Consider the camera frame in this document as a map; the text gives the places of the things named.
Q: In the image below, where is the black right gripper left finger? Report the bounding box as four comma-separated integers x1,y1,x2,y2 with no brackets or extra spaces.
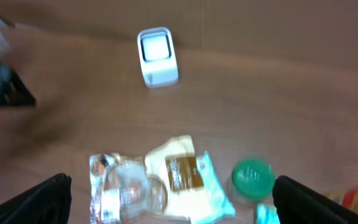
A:
0,173,71,224

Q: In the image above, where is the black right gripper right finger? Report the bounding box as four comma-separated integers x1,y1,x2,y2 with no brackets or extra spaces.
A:
272,175,358,224

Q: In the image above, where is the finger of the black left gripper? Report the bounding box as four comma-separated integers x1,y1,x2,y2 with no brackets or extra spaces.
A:
1,70,36,106

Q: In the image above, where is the green lid jar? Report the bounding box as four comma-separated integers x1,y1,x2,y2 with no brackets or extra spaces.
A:
226,157,275,205

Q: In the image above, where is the teal white pack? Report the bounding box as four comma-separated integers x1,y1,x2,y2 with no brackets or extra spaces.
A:
190,151,236,224

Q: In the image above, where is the brown mushroom packet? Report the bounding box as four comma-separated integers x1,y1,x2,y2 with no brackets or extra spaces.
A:
89,135,208,223

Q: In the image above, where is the white barcode scanner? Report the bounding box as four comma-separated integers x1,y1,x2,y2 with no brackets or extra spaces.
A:
137,27,179,88

